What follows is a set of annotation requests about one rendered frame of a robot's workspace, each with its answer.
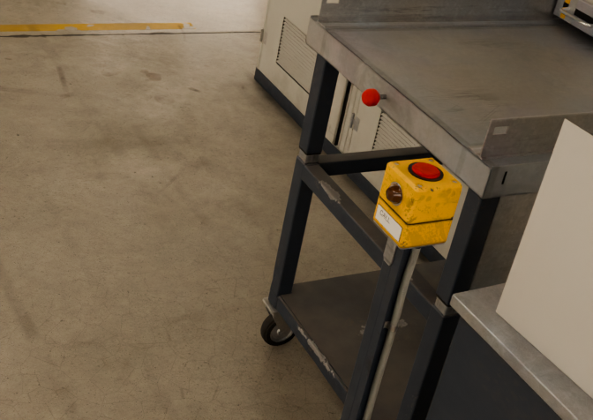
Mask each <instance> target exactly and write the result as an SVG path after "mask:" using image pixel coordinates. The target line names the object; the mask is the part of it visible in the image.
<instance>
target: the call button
mask: <svg viewBox="0 0 593 420"><path fill-rule="evenodd" d="M412 170H413V171H414V172H415V173H416V174H417V175H419V176H422V177H425V178H437V177H439V176H440V172H439V170H438V169H437V168H436V167H435V166H433V165H431V164H430V163H426V162H419V163H416V164H414V165H413V166H412Z"/></svg>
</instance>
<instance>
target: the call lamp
mask: <svg viewBox="0 0 593 420"><path fill-rule="evenodd" d="M386 197H387V200H389V201H390V202H391V203H392V204H393V205H395V206H399V205H400V204H401V203H402V202H403V188H402V186H401V185H400V183H398V182H395V181H394V182H392V183H391V184H390V186H389V187H388V188H387V190H386Z"/></svg>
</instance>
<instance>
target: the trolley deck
mask: <svg viewBox="0 0 593 420"><path fill-rule="evenodd" d="M318 18H319V15H311V16H310V21H309V26H308V31H307V35H306V40H305V42H306V43H307V44H308V45H309V46H310V47H311V48H313V49H314V50H315V51H316V52H317V53H318V54H319V55H321V56H322V57H323V58H324V59H325V60H326V61H327V62H329V63H330V64H331V65H332V66H333V67H334V68H335V69H336V70H337V71H338V72H339V73H340V74H341V75H342V76H344V77H345V78H346V79H347V80H348V81H349V82H350V83H352V84H353V85H354V86H355V87H356V88H357V89H358V90H360V91H361V92H362V93H363V92H364V91H365V90H366V89H368V88H374V89H376V90H377V91H378V92H379V94H386V95H387V98H386V99H385V100H380V101H379V103H378V104H377V106H378V107H379V108H380V109H381V110H383V111H384V112H385V113H386V114H387V115H388V116H389V117H391V118H392V119H393V120H394V121H395V122H396V123H397V124H399V125H400V126H401V127H402V129H403V130H405V131H406V132H407V133H408V134H409V135H410V136H411V137H412V138H413V139H415V140H416V141H417V142H418V143H419V144H420V145H421V146H423V147H424V148H425V149H426V150H427V151H428V152H429V153H431V154H432V155H433V156H434V157H435V158H436V159H438V160H439V161H440V162H441V163H442V164H443V165H444V166H446V167H447V168H448V169H449V170H450V171H451V172H452V173H454V174H455V175H456V176H457V177H458V178H459V179H460V180H462V181H463V182H464V183H465V184H466V185H467V186H468V187H469V188H470V189H471V190H472V191H473V192H474V193H475V194H477V195H478V196H479V197H480V198H481V199H490V198H497V197H505V196H512V195H519V194H526V193H533V192H539V189H540V186H541V183H542V182H543V179H544V174H545V171H546V170H547V167H548V164H549V161H550V159H551V157H552V154H535V155H527V156H518V157H509V158H500V159H491V160H481V159H480V158H478V157H477V156H476V155H475V154H473V153H472V152H471V151H470V150H469V149H468V146H478V145H482V144H483V143H484V139H485V136H486V132H487V130H488V127H489V124H490V121H491V119H498V118H509V117H521V116H544V115H556V114H567V113H580V112H591V111H593V37H592V36H590V35H589V34H586V33H584V32H583V31H582V30H580V29H579V28H577V27H575V26H486V27H430V28H374V29H325V28H324V27H322V26H321V25H320V24H319V23H317V22H316V21H317V20H318Z"/></svg>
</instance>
